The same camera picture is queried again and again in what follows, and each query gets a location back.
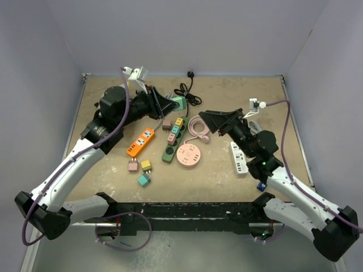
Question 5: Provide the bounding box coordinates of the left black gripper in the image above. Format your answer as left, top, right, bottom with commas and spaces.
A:
117, 85, 178, 129

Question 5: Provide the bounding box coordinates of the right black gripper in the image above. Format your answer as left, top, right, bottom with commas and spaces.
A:
199, 108, 256, 158

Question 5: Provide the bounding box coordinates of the yellow usb charger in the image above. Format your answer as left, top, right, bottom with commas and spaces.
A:
175, 117, 184, 127

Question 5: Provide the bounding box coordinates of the teal usb charger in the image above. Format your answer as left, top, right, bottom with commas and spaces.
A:
171, 125, 180, 135

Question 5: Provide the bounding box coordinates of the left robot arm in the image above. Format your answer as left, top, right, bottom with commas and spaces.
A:
15, 85, 179, 240

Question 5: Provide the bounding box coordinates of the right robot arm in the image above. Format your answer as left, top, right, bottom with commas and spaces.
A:
199, 109, 360, 262

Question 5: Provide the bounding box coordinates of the orange power strip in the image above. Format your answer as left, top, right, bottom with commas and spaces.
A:
126, 128, 155, 158

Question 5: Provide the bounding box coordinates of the pink round power strip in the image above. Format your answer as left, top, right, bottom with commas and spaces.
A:
176, 143, 201, 168

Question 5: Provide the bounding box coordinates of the white power strip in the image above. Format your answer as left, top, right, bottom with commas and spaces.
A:
230, 141, 248, 176

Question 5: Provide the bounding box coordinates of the green power strip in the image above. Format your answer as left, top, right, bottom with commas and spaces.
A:
161, 117, 189, 164

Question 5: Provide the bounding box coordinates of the yellow charger front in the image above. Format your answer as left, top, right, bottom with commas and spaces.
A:
141, 160, 152, 173

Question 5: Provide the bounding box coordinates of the teal charger front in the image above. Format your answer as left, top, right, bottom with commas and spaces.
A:
137, 173, 151, 188

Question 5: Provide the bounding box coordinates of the blue box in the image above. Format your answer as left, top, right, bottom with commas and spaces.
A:
256, 182, 267, 192

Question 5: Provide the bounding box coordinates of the grey power cable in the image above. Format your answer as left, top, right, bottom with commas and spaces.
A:
154, 93, 179, 131

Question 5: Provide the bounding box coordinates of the pink power cable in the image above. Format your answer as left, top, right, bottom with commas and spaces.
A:
183, 114, 212, 145

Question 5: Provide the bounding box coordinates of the black power cable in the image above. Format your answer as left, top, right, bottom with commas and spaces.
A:
173, 70, 202, 117

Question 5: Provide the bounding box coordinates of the grey white strip cable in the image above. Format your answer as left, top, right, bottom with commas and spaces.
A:
248, 120, 263, 134

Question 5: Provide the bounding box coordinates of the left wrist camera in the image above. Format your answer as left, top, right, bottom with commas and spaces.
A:
122, 66, 149, 91

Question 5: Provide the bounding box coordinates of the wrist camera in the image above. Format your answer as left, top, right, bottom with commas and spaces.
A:
243, 98, 267, 118
122, 66, 149, 91

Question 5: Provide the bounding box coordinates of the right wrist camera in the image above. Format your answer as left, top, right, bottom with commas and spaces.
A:
243, 98, 267, 118

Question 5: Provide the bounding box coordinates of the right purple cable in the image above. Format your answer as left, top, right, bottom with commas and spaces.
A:
254, 99, 363, 244

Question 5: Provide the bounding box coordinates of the black base frame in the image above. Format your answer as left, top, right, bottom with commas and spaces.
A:
85, 193, 273, 236

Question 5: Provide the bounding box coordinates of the aluminium rail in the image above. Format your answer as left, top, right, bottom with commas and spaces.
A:
20, 242, 40, 272

